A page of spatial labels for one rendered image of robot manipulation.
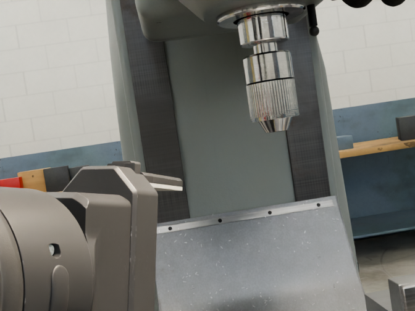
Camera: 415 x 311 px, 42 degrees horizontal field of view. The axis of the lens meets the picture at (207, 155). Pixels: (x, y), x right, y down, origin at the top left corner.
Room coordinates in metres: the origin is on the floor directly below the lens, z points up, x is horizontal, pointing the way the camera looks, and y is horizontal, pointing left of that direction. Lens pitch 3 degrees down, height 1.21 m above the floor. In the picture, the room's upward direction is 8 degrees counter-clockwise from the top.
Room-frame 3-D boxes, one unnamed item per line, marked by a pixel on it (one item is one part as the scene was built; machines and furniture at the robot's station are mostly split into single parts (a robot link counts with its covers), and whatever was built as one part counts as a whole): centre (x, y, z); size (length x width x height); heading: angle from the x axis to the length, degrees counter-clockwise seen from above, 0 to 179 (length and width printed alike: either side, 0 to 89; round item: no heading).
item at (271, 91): (0.52, -0.07, 1.23); 0.05 x 0.05 x 0.05
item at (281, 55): (0.52, -0.07, 1.26); 0.05 x 0.05 x 0.01
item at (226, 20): (0.52, -0.07, 1.31); 0.09 x 0.09 x 0.01
